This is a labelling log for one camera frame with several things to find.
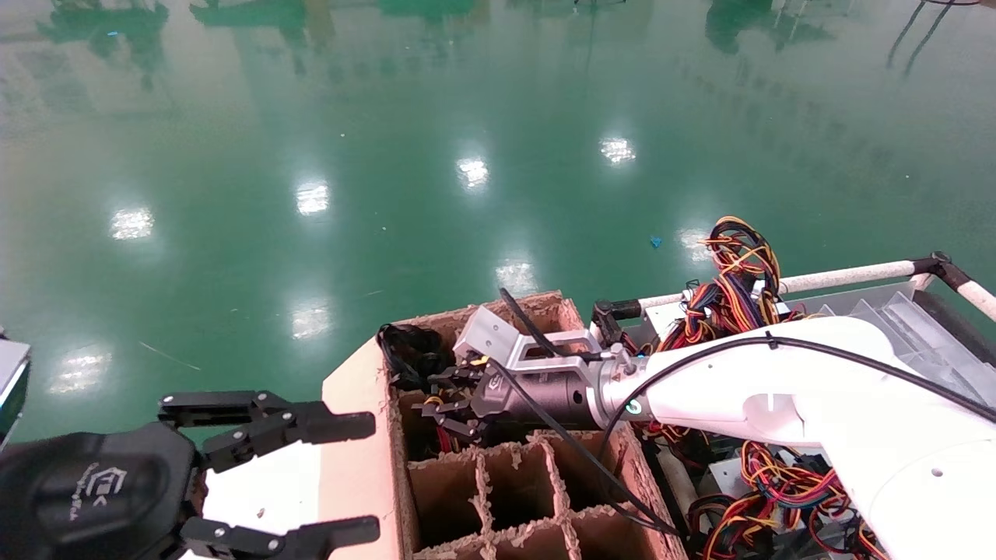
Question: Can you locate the black cable bundle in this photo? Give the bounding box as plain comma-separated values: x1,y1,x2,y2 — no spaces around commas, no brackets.
377,323,456,391

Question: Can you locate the black camera cable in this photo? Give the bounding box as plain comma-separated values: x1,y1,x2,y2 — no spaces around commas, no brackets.
486,288,682,539

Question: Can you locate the long white frame pipe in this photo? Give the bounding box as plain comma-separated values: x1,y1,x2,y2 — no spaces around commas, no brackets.
637,260,935,310

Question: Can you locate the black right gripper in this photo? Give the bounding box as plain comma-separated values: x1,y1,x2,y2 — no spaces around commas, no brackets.
158,359,601,474

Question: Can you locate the short white frame pipe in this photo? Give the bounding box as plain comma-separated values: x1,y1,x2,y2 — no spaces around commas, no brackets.
957,278,996,321

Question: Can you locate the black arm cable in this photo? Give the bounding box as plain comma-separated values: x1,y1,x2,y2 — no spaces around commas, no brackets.
599,332,996,464

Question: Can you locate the brown cardboard divider box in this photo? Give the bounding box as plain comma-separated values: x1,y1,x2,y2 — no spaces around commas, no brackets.
317,292,689,560

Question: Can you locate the white-topped power supply unit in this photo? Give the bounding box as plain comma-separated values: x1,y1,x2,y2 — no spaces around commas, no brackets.
643,299,705,343

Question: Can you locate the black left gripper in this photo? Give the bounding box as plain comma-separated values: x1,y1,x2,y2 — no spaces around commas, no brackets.
0,424,207,560

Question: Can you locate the silver power supply unit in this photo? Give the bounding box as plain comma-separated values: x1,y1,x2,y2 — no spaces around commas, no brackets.
700,455,779,506

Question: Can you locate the black pipe joint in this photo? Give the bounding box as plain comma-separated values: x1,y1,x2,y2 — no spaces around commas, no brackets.
590,299,647,355
912,250,972,292

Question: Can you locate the beige frame pipe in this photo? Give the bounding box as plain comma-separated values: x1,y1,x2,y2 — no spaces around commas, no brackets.
655,447,701,522

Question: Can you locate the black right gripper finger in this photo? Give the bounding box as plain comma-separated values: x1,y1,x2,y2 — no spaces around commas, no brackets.
181,515,382,560

